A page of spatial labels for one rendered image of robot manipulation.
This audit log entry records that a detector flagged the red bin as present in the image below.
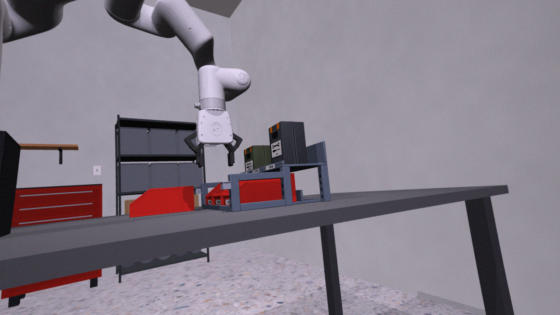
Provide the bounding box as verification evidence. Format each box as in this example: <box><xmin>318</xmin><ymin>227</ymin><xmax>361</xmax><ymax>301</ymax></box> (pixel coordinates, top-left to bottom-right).
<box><xmin>129</xmin><ymin>186</ymin><xmax>194</xmax><ymax>218</ymax></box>
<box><xmin>222</xmin><ymin>173</ymin><xmax>297</xmax><ymax>205</ymax></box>
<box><xmin>206</xmin><ymin>183</ymin><xmax>221</xmax><ymax>205</ymax></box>
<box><xmin>213</xmin><ymin>188</ymin><xmax>226</xmax><ymax>205</ymax></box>

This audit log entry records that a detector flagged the dark green tool case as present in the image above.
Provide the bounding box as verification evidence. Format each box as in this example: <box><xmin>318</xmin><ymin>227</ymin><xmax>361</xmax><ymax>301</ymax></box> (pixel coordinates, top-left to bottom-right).
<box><xmin>244</xmin><ymin>145</ymin><xmax>271</xmax><ymax>172</ymax></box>

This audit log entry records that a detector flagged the dark grey tool case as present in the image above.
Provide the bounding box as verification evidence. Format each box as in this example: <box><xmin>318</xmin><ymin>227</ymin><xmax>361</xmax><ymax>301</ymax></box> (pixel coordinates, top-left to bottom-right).
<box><xmin>269</xmin><ymin>121</ymin><xmax>308</xmax><ymax>165</ymax></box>

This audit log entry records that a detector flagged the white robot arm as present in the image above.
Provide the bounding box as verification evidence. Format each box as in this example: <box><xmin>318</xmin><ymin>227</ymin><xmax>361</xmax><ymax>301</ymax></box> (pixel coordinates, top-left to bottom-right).
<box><xmin>0</xmin><ymin>0</ymin><xmax>251</xmax><ymax>110</ymax></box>

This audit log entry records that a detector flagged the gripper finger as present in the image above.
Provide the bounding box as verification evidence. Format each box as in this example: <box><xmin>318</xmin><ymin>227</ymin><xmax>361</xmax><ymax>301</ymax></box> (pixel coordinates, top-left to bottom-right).
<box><xmin>223</xmin><ymin>133</ymin><xmax>242</xmax><ymax>167</ymax></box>
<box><xmin>184</xmin><ymin>131</ymin><xmax>204</xmax><ymax>168</ymax></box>

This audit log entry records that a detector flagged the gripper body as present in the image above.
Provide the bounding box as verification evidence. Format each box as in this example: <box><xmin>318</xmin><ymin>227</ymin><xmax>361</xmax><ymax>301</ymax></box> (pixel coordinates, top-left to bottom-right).
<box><xmin>196</xmin><ymin>108</ymin><xmax>233</xmax><ymax>147</ymax></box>

